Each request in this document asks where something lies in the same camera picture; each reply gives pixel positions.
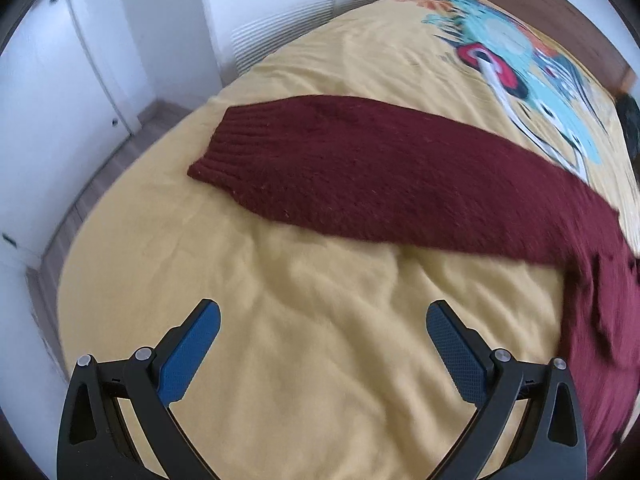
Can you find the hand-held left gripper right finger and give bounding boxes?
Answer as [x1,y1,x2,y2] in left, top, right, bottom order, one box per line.
[426,300,587,480]

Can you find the yellow printed blanket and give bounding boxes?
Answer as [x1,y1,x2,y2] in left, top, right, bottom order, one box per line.
[56,0,640,480]

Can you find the black backpack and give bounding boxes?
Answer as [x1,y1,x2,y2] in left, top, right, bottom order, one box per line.
[615,92,640,157]

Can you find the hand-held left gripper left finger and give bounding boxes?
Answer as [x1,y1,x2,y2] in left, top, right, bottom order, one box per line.
[57,299,221,480]

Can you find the wooden headboard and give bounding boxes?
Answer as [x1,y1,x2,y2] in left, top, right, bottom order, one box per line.
[420,0,640,96]

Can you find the maroon knit sweater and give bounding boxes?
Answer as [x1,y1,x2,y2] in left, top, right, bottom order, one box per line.
[187,94,640,480]

